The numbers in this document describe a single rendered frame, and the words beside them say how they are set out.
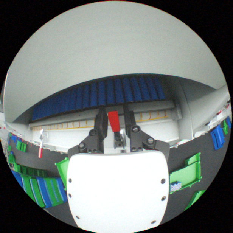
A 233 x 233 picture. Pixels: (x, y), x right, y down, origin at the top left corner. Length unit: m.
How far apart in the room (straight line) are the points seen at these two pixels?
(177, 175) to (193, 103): 0.69
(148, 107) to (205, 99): 0.12
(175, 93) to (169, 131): 0.10
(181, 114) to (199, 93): 0.07
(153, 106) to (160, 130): 0.06
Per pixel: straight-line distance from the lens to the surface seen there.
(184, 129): 0.20
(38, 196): 0.84
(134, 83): 0.18
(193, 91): 0.18
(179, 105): 0.21
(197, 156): 1.00
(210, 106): 0.16
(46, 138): 0.31
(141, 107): 0.15
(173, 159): 0.79
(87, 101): 0.18
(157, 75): 0.22
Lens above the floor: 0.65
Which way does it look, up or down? 56 degrees down
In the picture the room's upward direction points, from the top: 15 degrees counter-clockwise
